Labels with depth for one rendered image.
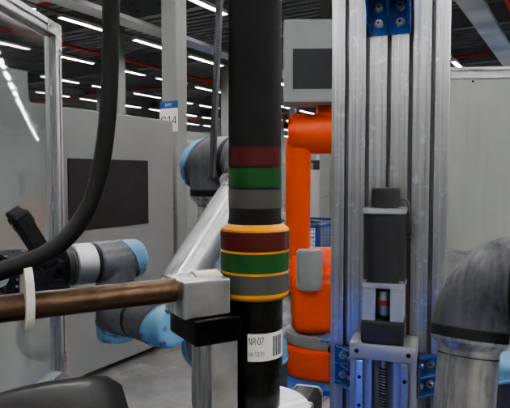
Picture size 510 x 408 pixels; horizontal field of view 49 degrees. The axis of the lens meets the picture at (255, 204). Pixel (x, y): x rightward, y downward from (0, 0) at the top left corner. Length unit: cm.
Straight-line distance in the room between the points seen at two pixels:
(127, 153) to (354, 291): 371
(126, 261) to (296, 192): 345
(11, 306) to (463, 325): 57
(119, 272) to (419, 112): 69
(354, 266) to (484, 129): 112
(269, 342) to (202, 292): 6
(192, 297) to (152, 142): 474
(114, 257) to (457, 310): 61
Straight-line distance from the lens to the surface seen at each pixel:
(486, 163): 225
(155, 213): 507
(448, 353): 77
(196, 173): 122
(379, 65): 126
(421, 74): 125
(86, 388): 51
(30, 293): 30
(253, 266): 33
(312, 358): 438
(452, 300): 75
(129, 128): 484
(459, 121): 222
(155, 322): 97
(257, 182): 33
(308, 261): 420
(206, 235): 104
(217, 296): 33
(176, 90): 729
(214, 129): 35
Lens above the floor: 160
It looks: 3 degrees down
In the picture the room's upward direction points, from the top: straight up
